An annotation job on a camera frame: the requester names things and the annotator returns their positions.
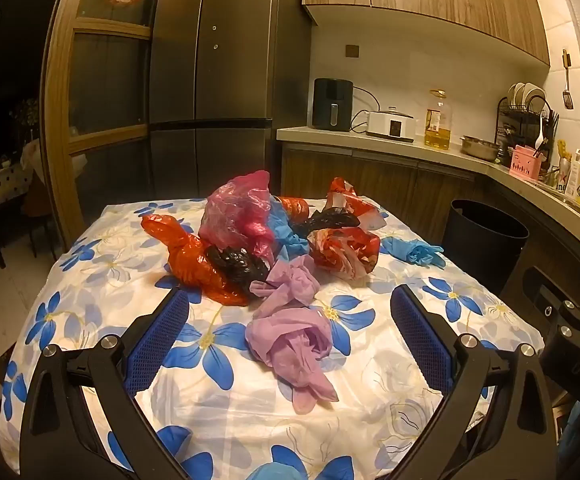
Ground black dish rack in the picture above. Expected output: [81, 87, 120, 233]
[496, 82, 559, 161]

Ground black air fryer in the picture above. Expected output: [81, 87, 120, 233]
[310, 78, 355, 132]

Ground large orange plastic bag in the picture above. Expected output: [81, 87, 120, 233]
[141, 214, 251, 307]

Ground cooking oil bottle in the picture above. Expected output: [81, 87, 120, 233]
[424, 90, 454, 151]

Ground wooden base cabinets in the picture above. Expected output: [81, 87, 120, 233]
[280, 141, 580, 311]

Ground blue floral tablecloth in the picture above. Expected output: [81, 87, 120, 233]
[0, 195, 545, 480]

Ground lilac bag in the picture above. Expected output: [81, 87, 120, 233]
[249, 255, 321, 318]

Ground white pump bottle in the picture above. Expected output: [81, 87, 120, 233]
[564, 150, 580, 198]

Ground person's left hand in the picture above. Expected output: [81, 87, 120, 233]
[249, 461, 311, 480]

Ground blue plastic bag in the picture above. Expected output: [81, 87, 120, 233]
[269, 200, 311, 261]

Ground red and white plastic bag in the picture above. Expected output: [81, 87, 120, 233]
[307, 226, 381, 281]
[327, 177, 388, 231]

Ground black plastic bag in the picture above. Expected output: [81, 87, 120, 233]
[206, 245, 271, 283]
[290, 207, 361, 238]

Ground person's right hand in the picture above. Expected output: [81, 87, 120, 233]
[560, 400, 580, 461]

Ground hanging metal spatula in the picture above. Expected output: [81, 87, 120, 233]
[562, 50, 574, 110]

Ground polka dot tablecloth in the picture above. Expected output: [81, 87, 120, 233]
[0, 152, 36, 233]

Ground white electric cooker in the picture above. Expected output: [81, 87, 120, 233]
[366, 107, 415, 142]

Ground dark grey refrigerator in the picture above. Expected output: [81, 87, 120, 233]
[147, 0, 315, 203]

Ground pink utensil holder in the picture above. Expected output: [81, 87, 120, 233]
[508, 144, 545, 181]

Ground black power cable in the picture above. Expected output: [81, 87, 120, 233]
[350, 86, 381, 131]

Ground metal bowl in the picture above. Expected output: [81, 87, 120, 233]
[460, 135, 501, 162]

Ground pink plastic bag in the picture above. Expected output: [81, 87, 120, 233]
[199, 170, 283, 266]

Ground small orange plastic bag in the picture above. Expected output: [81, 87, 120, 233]
[275, 196, 321, 221]

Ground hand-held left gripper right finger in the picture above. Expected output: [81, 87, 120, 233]
[390, 284, 555, 480]

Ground dark chair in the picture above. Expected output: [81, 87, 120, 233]
[0, 195, 58, 261]

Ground silver can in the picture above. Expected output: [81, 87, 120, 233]
[554, 156, 570, 193]

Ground wooden framed glass door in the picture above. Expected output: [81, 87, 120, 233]
[45, 0, 171, 251]

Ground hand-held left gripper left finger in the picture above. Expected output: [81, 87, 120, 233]
[20, 287, 193, 480]

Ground black trash bin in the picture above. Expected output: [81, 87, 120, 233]
[442, 199, 530, 296]

